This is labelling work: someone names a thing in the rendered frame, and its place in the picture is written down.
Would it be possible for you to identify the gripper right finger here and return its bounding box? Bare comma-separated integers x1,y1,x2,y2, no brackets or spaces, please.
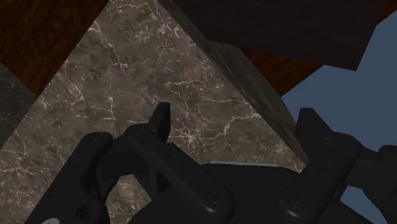
277,107,397,224

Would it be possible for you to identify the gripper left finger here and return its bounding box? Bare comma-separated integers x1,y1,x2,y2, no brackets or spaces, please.
24,102,237,224

